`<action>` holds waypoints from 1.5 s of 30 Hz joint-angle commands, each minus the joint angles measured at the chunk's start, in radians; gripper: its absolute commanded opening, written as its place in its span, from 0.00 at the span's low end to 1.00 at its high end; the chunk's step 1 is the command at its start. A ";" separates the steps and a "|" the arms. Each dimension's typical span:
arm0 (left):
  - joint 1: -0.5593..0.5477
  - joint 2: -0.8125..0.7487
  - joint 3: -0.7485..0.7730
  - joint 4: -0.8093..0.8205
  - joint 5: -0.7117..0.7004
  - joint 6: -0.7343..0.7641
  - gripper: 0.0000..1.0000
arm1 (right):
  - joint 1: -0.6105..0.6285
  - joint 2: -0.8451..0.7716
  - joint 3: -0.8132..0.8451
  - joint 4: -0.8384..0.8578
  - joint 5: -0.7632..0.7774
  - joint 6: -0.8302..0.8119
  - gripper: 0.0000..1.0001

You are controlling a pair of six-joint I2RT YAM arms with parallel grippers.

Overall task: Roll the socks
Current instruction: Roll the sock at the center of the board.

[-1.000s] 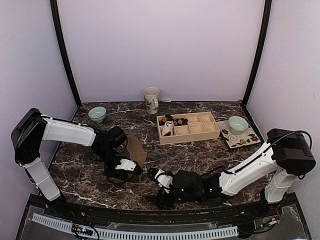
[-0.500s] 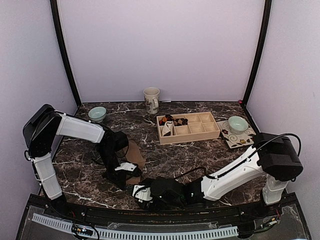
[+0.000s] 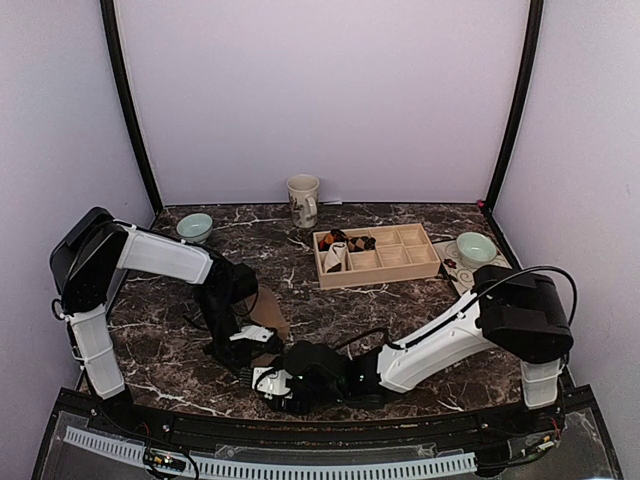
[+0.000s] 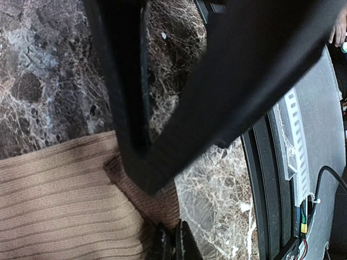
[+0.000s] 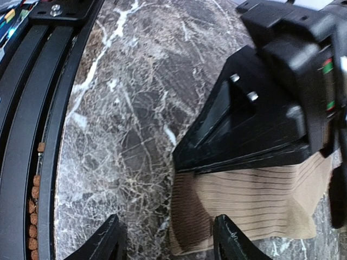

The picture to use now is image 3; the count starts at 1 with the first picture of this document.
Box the teal striped ceramic bowl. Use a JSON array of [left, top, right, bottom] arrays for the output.
[[176, 213, 214, 244]]

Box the rolled white ribbed sock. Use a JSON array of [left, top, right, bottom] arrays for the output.
[[323, 242, 348, 273]]

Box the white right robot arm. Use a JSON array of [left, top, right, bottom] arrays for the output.
[[252, 265, 575, 434]]

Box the rolled red argyle sock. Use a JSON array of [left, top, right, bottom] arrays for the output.
[[318, 229, 349, 251]]

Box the wooden compartment tray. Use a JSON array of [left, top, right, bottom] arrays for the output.
[[312, 224, 441, 290]]

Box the black corner post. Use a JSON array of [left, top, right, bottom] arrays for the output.
[[483, 0, 546, 219], [99, 0, 164, 215]]

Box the black front table rail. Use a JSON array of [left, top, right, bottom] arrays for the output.
[[46, 378, 599, 449]]

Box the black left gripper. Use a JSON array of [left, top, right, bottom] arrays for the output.
[[194, 288, 251, 381]]

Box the black right corner post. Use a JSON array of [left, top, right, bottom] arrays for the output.
[[483, 0, 546, 219]]

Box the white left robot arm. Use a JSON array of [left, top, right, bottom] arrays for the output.
[[49, 207, 283, 436]]

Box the black left corner post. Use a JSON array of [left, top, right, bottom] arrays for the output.
[[99, 0, 164, 215]]

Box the pale green bowl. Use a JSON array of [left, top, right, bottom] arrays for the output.
[[455, 232, 498, 269]]

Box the white slotted cable duct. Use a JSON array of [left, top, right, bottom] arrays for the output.
[[63, 426, 477, 479]]

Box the beige ribbed sock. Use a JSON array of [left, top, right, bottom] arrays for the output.
[[250, 286, 290, 367]]

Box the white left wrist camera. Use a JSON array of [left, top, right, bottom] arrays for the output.
[[229, 325, 277, 343]]

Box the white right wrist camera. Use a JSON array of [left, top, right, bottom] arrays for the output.
[[251, 367, 293, 400]]

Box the coral pattern ceramic mug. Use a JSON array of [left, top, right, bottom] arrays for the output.
[[287, 174, 320, 229]]

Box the green circuit board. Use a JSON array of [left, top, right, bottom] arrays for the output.
[[142, 448, 186, 472]]

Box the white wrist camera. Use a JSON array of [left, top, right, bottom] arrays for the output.
[[229, 325, 277, 343], [251, 367, 293, 400]]

